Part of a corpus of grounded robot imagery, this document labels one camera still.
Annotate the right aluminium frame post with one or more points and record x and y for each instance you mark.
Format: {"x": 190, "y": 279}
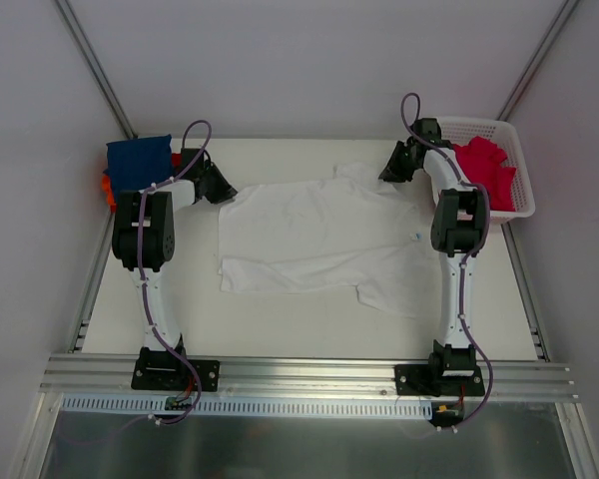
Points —
{"x": 548, "y": 40}

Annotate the white plastic basket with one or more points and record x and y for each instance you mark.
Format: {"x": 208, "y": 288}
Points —
{"x": 460, "y": 130}

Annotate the crumpled pink t shirt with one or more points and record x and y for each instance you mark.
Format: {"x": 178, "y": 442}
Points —
{"x": 483, "y": 163}

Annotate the folded orange t shirt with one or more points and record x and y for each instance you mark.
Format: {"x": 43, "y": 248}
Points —
{"x": 108, "y": 192}

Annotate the aluminium frame post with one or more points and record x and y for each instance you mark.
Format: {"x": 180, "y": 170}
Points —
{"x": 86, "y": 50}
{"x": 548, "y": 40}

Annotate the left aluminium frame post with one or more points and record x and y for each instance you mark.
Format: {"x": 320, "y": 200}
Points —
{"x": 86, "y": 50}

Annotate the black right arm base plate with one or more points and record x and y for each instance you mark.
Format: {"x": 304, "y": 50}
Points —
{"x": 419, "y": 380}

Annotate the folded blue t shirt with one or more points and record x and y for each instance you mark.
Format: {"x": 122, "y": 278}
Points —
{"x": 135, "y": 164}

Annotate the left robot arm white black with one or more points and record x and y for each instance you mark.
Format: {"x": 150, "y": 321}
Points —
{"x": 144, "y": 238}

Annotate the white t shirt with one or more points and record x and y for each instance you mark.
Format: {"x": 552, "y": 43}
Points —
{"x": 352, "y": 230}

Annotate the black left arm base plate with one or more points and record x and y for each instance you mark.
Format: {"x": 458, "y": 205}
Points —
{"x": 162, "y": 371}

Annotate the aluminium mounting rail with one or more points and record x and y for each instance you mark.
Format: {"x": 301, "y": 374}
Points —
{"x": 523, "y": 381}

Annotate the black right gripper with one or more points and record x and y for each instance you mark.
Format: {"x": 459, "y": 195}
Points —
{"x": 399, "y": 163}

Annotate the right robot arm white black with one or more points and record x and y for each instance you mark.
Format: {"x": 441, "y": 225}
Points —
{"x": 458, "y": 233}

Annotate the white slotted cable duct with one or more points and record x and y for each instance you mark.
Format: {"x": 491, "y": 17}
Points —
{"x": 250, "y": 407}

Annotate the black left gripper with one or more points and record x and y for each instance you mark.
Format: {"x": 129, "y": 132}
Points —
{"x": 215, "y": 183}

